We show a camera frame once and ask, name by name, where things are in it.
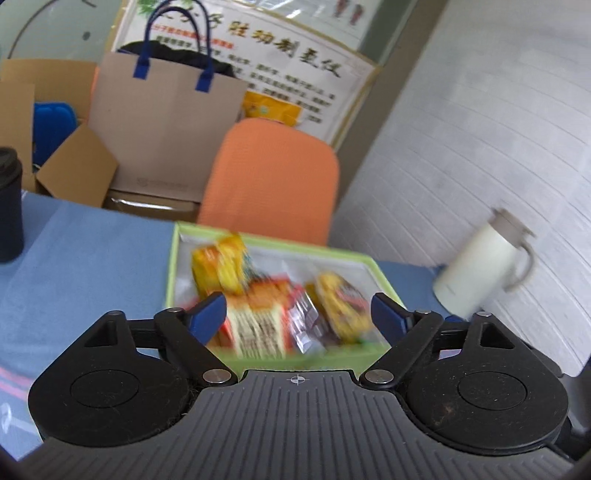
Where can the flat brown carton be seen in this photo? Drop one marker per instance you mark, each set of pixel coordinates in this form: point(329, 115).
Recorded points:
point(152, 203)

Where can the green cardboard box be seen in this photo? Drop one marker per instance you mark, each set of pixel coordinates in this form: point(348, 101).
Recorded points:
point(295, 261)

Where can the white thermos mug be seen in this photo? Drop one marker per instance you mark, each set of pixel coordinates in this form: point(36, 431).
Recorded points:
point(480, 267)

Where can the open cardboard box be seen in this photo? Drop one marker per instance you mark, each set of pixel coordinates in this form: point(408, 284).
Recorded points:
point(74, 166)

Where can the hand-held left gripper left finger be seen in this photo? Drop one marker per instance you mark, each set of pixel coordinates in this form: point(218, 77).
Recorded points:
point(207, 316)

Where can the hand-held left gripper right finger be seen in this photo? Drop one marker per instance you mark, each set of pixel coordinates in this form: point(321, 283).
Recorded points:
point(388, 318)

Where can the blue printed tablecloth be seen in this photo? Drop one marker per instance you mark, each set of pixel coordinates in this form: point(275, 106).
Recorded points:
point(92, 258)

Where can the black cup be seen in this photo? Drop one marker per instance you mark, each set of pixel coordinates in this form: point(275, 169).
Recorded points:
point(9, 207)

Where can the silver purple snack packet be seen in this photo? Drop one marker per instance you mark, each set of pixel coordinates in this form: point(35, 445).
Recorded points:
point(304, 318)

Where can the orange chair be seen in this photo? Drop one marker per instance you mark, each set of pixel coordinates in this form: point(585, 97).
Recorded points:
point(272, 180)

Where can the brown paper bag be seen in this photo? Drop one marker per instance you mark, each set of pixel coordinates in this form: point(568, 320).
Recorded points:
point(161, 134)

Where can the yellow bag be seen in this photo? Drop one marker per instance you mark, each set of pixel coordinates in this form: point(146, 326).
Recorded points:
point(272, 108)

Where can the wall poster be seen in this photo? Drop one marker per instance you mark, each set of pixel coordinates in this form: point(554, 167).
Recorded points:
point(286, 60)

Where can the yellow brown snack packet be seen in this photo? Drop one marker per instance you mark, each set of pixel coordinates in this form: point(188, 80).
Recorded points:
point(341, 304)

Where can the silver orange snack packet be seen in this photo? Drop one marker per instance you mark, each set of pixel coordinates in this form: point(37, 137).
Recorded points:
point(258, 318)

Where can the blue plastic item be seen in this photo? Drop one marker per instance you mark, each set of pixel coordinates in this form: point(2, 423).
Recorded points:
point(53, 134)

